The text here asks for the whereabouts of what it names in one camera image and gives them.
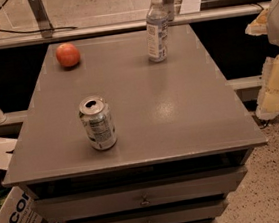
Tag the grey drawer cabinet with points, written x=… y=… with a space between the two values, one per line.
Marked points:
x=175 y=118

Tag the red apple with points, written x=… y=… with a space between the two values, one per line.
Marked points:
x=67 y=55

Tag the middle drawer with knob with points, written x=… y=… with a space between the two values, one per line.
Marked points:
x=174 y=214

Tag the drawer with knob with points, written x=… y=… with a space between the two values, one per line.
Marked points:
x=174 y=214
x=149 y=194

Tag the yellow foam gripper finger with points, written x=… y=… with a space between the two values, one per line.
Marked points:
x=258 y=26
x=268 y=96

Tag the clear plastic water bottle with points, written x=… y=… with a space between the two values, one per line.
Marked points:
x=156 y=28

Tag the top drawer with knob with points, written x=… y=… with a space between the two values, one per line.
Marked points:
x=149 y=194

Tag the silver 7up soda can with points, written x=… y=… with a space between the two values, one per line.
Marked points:
x=94 y=113

